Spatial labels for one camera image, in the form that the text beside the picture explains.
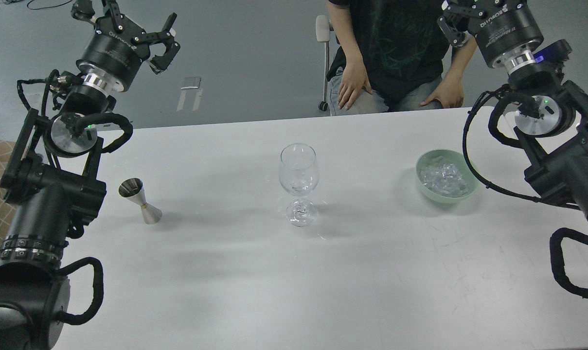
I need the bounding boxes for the green bowl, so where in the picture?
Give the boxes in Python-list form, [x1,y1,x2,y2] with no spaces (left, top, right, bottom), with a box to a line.
[415,149,479,205]

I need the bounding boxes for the clear wine glass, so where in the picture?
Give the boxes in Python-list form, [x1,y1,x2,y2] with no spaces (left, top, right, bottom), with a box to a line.
[279,142,319,228]

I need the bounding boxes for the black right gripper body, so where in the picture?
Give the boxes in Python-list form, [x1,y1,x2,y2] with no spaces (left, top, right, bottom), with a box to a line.
[468,0,544,68]

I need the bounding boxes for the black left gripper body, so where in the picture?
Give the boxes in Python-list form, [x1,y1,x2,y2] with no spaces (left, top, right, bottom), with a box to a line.
[76,14,149,91]

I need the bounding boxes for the person's left hand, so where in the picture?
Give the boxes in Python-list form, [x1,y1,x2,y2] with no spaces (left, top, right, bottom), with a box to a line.
[420,75,464,108]

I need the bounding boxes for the grey office chair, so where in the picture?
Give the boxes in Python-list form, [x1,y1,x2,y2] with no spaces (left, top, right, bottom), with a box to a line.
[315,14,333,112]

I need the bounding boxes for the person's right hand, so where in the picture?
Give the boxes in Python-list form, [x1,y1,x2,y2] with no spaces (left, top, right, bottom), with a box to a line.
[338,57,373,110]

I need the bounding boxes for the pile of ice cubes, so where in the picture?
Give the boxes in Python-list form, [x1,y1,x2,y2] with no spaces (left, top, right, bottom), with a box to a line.
[418,163,472,198]

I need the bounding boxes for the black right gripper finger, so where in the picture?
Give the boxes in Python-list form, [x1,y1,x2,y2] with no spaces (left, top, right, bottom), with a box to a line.
[437,0,479,47]

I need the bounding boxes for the steel double jigger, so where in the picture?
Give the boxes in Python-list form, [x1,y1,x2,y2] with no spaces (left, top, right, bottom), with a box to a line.
[118,178,162,225]

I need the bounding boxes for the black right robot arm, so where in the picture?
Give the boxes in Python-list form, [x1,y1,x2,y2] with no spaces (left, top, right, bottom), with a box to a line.
[437,0,588,298]

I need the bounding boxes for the person in black shirt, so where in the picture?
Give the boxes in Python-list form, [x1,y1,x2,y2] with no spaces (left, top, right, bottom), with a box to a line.
[326,0,477,116]

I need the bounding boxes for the black floor cable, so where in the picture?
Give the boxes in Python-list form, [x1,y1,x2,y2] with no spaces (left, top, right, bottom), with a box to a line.
[0,0,75,20]

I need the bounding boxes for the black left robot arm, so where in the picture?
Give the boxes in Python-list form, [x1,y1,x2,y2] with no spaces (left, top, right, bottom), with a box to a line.
[0,0,180,350]

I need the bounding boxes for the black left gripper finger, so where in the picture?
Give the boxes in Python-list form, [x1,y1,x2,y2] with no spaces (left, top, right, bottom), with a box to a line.
[71,0,124,26]
[137,13,181,75]

